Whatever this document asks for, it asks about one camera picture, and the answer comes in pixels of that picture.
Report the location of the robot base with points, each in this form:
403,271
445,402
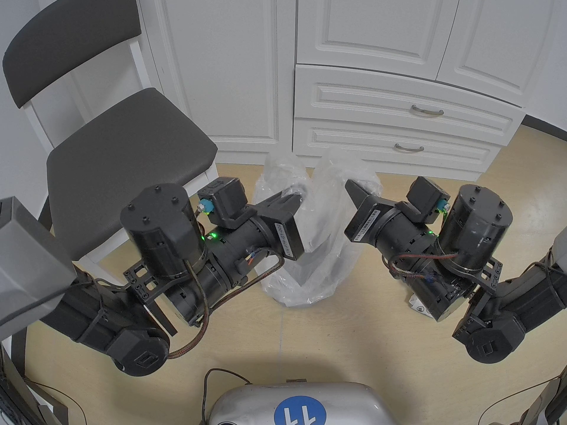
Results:
248,403

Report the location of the white chair grey cushions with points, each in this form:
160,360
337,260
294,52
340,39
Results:
133,148

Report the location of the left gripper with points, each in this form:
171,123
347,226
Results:
283,237

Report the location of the white printed wrapper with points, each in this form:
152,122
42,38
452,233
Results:
418,308

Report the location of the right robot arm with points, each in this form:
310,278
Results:
478,224

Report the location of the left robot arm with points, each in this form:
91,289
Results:
155,224

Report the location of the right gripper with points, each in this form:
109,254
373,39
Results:
398,237

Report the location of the white wardrobe with drawers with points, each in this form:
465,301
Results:
230,60

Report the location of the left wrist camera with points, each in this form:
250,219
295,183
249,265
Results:
228,197

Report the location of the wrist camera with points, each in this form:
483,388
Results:
228,197
425,193

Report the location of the clear plastic bag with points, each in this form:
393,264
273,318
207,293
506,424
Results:
328,255

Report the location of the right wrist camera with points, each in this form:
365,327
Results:
425,193

